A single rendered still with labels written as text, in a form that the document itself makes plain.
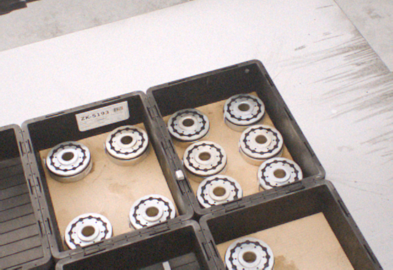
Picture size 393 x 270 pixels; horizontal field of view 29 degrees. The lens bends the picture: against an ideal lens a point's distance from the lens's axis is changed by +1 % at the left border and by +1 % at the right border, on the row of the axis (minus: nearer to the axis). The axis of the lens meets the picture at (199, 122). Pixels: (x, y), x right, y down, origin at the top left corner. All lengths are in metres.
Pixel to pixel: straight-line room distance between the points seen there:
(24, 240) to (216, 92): 0.59
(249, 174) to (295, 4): 0.80
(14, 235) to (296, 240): 0.62
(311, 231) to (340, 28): 0.83
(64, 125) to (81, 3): 1.81
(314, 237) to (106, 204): 0.47
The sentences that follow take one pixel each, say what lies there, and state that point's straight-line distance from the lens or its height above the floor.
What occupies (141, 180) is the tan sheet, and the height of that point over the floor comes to 0.83.
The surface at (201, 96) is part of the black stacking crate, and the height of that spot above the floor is 0.87.
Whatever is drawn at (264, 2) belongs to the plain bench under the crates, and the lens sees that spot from 2.42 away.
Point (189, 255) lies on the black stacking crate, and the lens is 1.65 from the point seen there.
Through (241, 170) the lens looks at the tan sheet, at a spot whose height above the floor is 0.83.
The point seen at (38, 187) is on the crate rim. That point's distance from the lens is 1.69.
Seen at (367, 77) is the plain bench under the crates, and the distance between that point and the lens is 2.20.
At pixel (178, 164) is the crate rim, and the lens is 1.67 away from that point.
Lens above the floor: 2.23
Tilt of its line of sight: 48 degrees down
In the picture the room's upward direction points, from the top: 4 degrees counter-clockwise
